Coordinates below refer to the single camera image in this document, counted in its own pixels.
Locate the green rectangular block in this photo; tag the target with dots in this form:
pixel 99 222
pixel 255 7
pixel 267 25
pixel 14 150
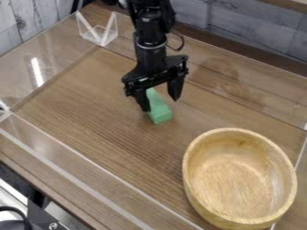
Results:
pixel 159 111

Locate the clear acrylic tray wall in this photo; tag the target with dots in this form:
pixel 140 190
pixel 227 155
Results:
pixel 79 141

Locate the wooden bowl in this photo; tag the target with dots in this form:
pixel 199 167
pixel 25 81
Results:
pixel 239 179

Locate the black metal table bracket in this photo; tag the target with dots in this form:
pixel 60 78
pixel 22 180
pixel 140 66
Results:
pixel 41 220

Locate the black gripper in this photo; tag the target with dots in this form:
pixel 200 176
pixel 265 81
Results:
pixel 156 68

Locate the clear acrylic corner bracket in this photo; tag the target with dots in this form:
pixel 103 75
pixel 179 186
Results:
pixel 100 35

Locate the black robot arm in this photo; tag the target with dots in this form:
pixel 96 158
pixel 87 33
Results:
pixel 153 18

